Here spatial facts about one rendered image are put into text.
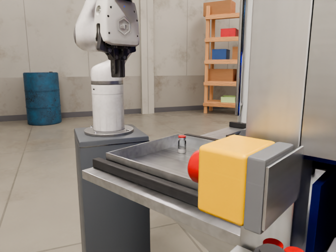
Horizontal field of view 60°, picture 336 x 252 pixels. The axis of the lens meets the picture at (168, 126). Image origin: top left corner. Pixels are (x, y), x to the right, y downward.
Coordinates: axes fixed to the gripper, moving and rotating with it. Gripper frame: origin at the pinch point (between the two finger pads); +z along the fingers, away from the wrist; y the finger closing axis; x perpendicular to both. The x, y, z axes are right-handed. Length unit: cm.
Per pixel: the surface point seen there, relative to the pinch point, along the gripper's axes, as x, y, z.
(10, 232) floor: 145, 18, 110
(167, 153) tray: -5.9, 11.1, 22.2
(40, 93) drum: 490, 206, 47
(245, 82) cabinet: 11, 86, 7
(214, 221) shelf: -34.1, -9.8, 22.5
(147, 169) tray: -15.8, -5.9, 19.7
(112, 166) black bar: -7.1, -7.9, 20.6
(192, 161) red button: -37.0, -19.4, 10.0
